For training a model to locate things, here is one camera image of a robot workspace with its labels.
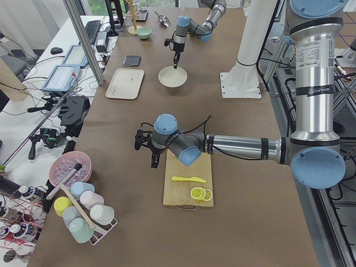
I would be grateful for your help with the blue cup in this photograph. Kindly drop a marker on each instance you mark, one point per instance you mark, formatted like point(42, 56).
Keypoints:
point(78, 188)

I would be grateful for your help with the wooden cup tree stand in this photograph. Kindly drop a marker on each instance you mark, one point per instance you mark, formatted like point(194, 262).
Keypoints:
point(133, 10)

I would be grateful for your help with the black keyboard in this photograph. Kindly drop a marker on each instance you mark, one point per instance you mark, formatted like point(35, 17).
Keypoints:
point(92, 29)

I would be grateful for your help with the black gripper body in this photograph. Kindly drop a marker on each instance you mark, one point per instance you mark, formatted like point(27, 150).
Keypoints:
point(177, 48)
point(155, 152)

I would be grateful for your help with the yellow cup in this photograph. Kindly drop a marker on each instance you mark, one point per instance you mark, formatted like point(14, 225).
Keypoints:
point(61, 204)

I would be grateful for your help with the cream rectangular tray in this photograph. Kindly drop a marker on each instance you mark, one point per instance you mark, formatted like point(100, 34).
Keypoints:
point(125, 84)

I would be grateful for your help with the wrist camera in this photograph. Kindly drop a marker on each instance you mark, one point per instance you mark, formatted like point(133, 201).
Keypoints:
point(142, 138)
point(168, 42)

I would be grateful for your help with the white cup rack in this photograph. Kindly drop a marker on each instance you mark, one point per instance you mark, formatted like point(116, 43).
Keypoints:
point(100, 231)

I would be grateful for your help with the pink bowl with ice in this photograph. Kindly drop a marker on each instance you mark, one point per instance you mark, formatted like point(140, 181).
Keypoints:
point(66, 163)

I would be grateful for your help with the metal scoop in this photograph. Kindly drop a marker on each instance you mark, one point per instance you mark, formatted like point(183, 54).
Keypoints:
point(163, 20)

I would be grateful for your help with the grey cup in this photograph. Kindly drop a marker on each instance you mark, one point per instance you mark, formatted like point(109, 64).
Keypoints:
point(69, 214)

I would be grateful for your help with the white camera pillar base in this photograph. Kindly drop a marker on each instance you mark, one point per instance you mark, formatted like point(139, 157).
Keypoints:
point(242, 80)

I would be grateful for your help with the metal muddler stick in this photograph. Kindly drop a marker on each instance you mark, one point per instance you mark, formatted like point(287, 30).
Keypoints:
point(53, 192)

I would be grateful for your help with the pink cup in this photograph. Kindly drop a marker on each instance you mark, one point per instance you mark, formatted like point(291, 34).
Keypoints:
point(89, 199)

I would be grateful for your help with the lemon slices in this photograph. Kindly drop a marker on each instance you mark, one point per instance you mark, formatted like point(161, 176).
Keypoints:
point(201, 194)

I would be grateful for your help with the yellow plastic knife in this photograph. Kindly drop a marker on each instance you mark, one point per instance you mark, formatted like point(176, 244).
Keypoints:
point(188, 179)

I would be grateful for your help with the aluminium frame post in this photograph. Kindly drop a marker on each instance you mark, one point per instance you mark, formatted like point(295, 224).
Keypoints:
point(76, 20)

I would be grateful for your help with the grey folded cloth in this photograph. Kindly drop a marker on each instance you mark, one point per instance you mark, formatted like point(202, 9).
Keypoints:
point(132, 61)

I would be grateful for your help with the wooden cutting board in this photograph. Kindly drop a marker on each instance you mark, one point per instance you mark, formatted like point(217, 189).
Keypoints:
point(177, 193)

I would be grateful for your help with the mint green cup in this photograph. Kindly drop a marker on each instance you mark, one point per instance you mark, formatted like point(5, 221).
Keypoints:
point(80, 230)

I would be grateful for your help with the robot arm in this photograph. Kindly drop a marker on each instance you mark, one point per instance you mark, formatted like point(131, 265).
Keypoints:
point(186, 25)
point(221, 118)

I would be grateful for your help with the black computer mouse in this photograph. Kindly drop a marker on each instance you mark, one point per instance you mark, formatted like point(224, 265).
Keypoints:
point(56, 50)

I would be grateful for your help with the white cup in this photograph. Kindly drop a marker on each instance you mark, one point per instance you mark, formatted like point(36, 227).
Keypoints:
point(102, 214)

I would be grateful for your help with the blue teach pendant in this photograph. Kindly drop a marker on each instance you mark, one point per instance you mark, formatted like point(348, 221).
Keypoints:
point(75, 56)
point(62, 78)

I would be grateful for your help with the green bowl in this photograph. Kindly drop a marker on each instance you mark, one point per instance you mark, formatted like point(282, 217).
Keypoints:
point(144, 33)

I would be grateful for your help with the cream round plate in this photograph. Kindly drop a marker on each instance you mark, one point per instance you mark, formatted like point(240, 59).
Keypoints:
point(172, 77)

